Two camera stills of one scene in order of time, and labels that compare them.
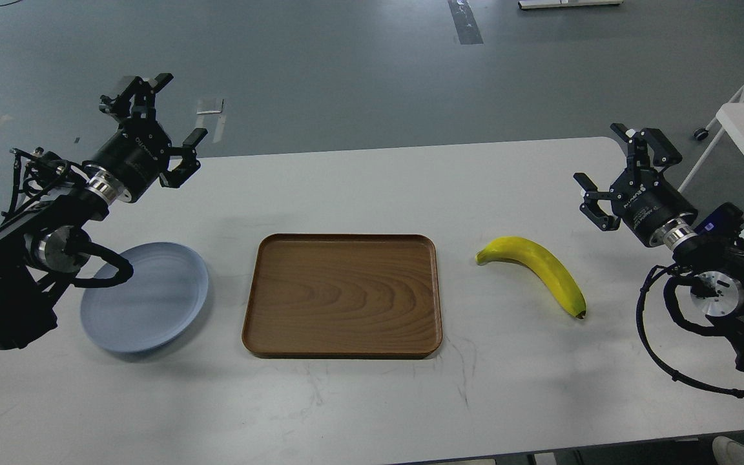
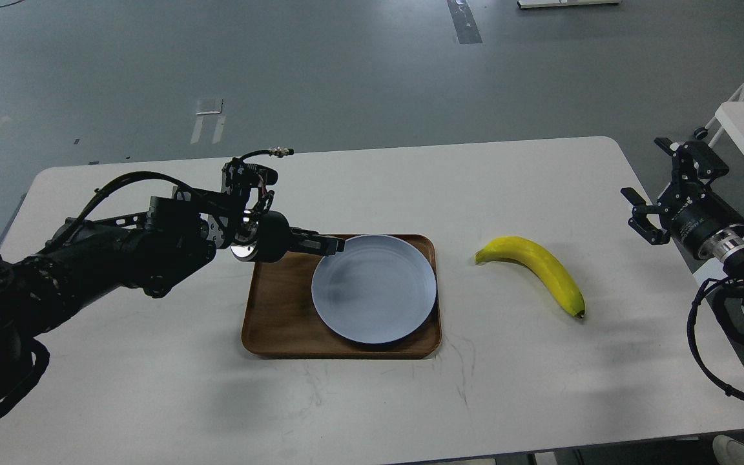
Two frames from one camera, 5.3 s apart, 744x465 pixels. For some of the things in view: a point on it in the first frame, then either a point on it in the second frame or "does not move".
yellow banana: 536,256 does not move
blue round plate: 165,290 → 380,289
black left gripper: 136,156 → 269,238
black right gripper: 644,200 → 708,227
